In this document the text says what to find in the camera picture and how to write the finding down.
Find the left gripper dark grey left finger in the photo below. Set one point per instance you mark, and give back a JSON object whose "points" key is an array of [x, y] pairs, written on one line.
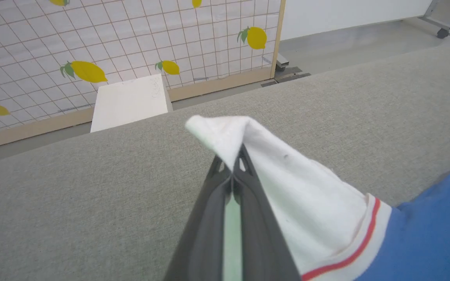
{"points": [[205, 234]]}

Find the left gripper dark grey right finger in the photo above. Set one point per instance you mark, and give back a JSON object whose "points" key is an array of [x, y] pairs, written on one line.
{"points": [[260, 242]]}

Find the blue white red-trimmed shirt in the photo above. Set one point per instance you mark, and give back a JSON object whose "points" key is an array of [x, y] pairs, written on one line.
{"points": [[318, 203]]}

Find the white rectangular block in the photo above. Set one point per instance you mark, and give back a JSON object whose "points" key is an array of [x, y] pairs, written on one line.
{"points": [[129, 102]]}

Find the grey metal panel foot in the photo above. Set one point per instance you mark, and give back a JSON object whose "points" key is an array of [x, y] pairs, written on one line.
{"points": [[283, 72]]}

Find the lemon print grid panel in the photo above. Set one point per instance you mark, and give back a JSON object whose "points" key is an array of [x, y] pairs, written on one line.
{"points": [[131, 39]]}

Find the white partition board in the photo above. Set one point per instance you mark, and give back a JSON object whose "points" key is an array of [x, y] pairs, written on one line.
{"points": [[346, 15]]}

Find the grey partition foot with caster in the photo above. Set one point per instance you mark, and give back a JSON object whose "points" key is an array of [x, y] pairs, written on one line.
{"points": [[438, 27]]}

